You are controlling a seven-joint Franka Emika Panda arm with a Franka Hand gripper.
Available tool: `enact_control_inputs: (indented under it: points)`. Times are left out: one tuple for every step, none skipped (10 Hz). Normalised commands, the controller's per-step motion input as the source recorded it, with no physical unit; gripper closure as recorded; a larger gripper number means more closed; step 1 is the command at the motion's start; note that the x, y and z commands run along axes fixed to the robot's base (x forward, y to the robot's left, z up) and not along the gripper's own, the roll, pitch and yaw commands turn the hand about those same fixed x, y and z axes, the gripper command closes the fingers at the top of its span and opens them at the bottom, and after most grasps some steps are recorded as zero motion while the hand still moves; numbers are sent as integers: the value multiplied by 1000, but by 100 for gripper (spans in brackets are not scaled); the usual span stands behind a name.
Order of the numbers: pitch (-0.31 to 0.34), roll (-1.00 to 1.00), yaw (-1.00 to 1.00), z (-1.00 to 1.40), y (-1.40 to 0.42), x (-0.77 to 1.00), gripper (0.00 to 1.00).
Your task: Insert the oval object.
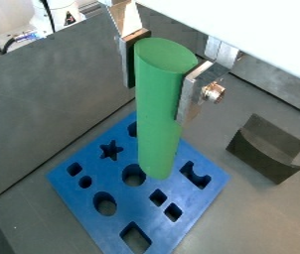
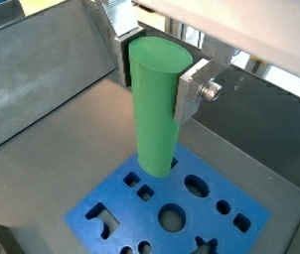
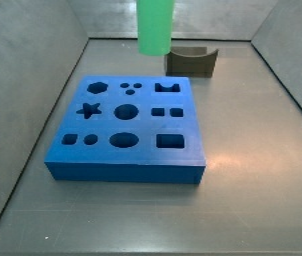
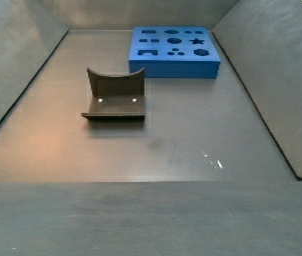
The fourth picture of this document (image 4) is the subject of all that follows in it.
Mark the black curved holder stand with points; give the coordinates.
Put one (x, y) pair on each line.
(118, 95)

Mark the blue shape sorter block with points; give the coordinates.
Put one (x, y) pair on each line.
(173, 52)

